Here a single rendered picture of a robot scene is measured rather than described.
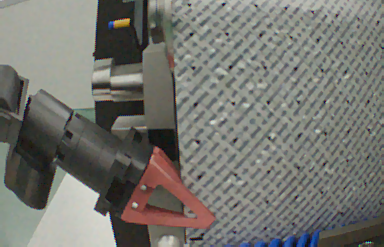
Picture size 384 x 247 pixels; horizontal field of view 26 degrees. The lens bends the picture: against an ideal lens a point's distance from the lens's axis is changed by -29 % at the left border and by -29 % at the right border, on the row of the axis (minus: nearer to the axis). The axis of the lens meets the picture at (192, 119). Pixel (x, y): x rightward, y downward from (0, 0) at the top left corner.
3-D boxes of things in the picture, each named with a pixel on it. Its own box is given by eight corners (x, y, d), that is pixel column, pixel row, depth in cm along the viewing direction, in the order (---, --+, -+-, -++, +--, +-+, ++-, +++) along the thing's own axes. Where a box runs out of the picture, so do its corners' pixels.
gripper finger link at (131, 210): (192, 254, 89) (100, 208, 88) (198, 234, 96) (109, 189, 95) (230, 200, 87) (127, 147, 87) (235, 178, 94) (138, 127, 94)
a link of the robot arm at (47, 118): (24, 98, 86) (40, 74, 91) (10, 150, 89) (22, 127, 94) (72, 133, 86) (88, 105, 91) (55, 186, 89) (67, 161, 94)
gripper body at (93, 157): (110, 221, 86) (46, 178, 86) (122, 193, 96) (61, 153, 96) (136, 164, 84) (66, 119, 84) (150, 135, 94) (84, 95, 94)
